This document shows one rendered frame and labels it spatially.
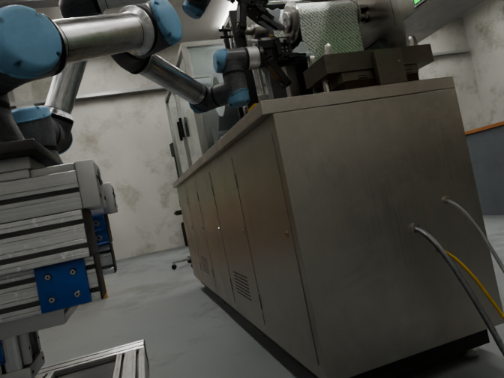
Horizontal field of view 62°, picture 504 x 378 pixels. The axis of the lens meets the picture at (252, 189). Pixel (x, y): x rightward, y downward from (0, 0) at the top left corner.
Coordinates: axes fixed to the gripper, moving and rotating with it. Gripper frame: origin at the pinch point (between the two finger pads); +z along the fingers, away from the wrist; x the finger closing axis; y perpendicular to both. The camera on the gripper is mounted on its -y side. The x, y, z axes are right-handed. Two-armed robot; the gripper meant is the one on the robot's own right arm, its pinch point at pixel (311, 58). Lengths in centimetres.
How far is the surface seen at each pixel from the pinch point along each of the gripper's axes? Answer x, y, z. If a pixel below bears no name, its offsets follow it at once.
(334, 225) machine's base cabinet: -26, -57, -17
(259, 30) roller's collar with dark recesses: 28.1, 23.3, -6.0
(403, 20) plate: -13.6, 5.1, 30.1
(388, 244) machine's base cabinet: -26, -66, -2
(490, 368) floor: -29, -109, 22
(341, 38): -0.3, 5.9, 13.3
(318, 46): -0.3, 3.7, 3.3
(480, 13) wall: 652, 282, 809
